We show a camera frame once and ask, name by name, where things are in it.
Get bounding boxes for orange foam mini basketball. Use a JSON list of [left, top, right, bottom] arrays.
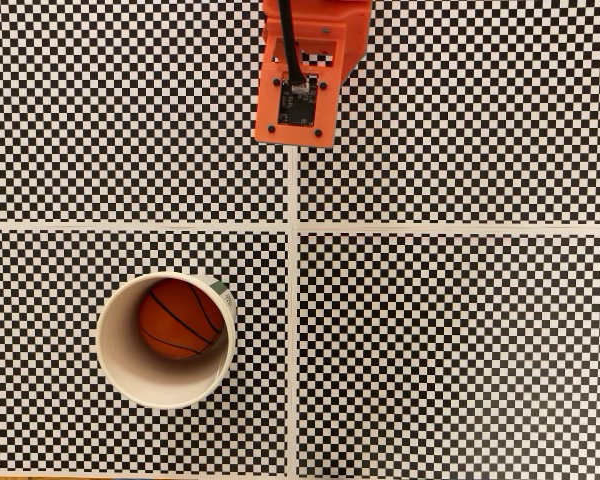
[[138, 278, 226, 360]]

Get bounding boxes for cream paper cup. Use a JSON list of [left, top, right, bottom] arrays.
[[95, 271, 238, 411]]

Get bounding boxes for black camera cable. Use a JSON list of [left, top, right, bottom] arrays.
[[277, 0, 310, 95]]

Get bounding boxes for orange camera mount with board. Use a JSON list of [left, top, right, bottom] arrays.
[[253, 18, 350, 149]]

